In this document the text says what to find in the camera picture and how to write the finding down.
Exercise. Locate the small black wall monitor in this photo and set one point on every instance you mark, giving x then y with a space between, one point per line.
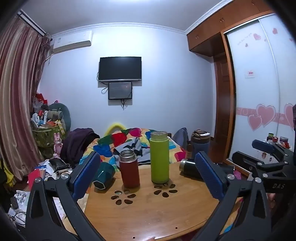
120 90

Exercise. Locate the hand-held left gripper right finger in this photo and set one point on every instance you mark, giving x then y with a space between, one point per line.
211 177

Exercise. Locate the black steel cup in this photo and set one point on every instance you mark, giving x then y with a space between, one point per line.
189 168

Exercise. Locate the striped red curtain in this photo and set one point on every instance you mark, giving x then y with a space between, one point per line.
18 92

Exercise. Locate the black bag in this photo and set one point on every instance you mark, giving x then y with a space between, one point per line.
59 164

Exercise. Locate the red paper packet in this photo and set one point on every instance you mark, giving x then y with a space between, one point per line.
34 177

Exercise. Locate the red steel cup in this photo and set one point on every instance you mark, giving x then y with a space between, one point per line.
129 172

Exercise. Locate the round wooden table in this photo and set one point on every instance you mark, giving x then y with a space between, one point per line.
150 213

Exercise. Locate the colourful printed blanket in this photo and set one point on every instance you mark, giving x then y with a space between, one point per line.
111 141

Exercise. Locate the dark teal faceted cup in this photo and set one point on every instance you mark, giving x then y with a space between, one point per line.
104 176

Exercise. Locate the wall-mounted black television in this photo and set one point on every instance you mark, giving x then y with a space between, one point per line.
120 68

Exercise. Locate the wooden overhead cabinet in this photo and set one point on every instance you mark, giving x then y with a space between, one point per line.
208 30

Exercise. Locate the white paper label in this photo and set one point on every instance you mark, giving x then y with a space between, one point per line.
250 74

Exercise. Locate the green basket of clutter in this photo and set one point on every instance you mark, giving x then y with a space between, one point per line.
46 136

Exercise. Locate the white air conditioner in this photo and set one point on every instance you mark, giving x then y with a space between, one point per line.
72 41

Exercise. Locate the pink bunny toy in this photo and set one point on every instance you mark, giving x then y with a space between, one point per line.
57 143

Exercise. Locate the white wardrobe door pink hearts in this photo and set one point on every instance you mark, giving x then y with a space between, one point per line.
256 97

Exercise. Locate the scattered white papers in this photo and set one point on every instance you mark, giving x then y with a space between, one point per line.
19 201

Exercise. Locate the grey-blue backpack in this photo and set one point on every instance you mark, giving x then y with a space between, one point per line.
180 138

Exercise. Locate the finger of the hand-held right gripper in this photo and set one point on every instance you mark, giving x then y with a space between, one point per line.
245 160
263 145

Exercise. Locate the tall green cup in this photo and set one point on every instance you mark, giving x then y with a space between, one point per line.
159 160

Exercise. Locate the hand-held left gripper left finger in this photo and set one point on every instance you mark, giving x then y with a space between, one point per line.
85 177

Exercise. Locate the dark purple clothing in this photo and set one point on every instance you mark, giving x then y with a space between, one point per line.
76 143

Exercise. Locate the large dark bottle brown lid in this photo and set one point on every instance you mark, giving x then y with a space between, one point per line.
200 144

